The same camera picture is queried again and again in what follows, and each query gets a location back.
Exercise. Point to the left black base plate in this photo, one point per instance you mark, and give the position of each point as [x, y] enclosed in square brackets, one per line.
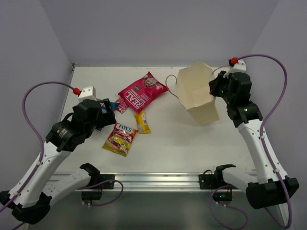
[101, 181]

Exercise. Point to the large red snack bag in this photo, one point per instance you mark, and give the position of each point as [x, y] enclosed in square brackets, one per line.
[142, 92]

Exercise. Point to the orange yellow candy packet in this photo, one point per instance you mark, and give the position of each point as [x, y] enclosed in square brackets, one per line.
[120, 139]

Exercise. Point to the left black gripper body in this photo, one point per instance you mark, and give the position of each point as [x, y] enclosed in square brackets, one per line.
[107, 112]

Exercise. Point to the small pink snack packet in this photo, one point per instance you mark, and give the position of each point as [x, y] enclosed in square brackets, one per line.
[122, 106]

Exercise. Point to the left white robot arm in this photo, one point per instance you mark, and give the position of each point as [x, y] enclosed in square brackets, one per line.
[31, 199]

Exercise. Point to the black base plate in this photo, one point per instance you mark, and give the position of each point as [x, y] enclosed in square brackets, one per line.
[101, 181]
[211, 180]

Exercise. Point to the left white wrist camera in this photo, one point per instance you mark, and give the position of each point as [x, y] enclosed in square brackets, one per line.
[87, 93]

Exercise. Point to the aluminium mounting rail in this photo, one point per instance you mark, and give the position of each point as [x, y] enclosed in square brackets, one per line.
[158, 182]

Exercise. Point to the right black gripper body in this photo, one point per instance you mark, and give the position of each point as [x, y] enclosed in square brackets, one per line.
[220, 88]

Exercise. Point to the brown paper bag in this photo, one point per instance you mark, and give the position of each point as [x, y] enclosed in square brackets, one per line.
[191, 87]

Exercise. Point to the yellow snack packet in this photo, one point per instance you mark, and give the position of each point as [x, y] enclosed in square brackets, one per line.
[142, 124]

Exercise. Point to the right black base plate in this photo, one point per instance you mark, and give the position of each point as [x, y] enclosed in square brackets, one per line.
[211, 180]

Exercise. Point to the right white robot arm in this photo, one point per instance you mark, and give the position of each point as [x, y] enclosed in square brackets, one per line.
[272, 186]

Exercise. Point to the blue white snack bag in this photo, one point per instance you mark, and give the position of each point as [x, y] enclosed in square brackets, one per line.
[108, 106]

